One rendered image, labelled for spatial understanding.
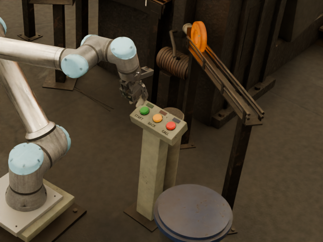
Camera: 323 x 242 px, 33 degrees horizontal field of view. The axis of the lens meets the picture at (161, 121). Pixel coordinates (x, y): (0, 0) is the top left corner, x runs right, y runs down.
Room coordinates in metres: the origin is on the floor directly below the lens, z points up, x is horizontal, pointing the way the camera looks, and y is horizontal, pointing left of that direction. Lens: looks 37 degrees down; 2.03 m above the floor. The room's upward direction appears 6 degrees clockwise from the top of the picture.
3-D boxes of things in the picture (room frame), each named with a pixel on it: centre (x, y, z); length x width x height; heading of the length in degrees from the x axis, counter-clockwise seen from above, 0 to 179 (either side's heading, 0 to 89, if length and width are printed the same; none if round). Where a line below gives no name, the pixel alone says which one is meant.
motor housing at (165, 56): (2.58, -0.05, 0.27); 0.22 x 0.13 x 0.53; 54
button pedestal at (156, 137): (1.89, 0.02, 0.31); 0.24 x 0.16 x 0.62; 54
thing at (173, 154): (2.05, -0.04, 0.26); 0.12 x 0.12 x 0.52
